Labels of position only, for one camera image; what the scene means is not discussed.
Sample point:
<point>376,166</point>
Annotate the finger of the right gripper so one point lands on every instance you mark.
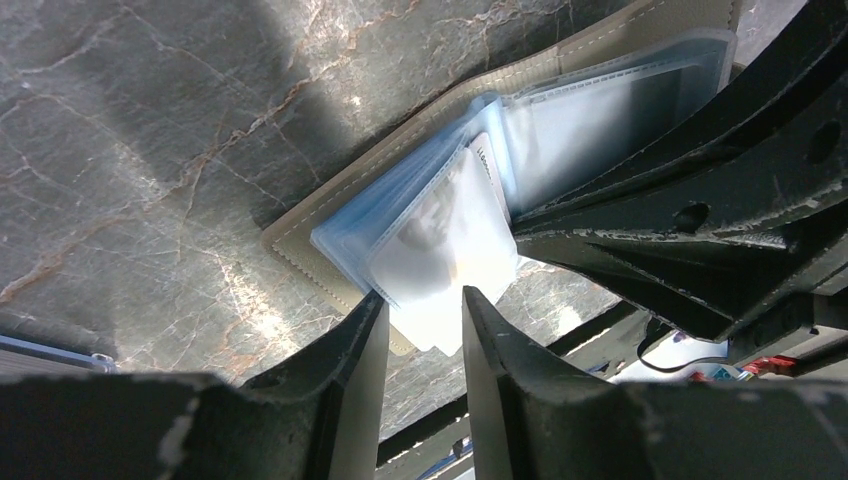
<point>714,251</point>

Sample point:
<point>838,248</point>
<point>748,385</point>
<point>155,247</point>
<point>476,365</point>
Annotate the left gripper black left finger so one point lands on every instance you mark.
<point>316,415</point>

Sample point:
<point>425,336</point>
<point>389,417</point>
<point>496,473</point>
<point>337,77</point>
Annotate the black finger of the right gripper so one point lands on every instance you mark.
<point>805,59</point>

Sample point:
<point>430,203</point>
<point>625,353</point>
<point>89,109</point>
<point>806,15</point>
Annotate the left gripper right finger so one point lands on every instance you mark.
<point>733,430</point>

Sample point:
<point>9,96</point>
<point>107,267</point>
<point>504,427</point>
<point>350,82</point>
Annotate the beige leather card holder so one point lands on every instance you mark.
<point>559,119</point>

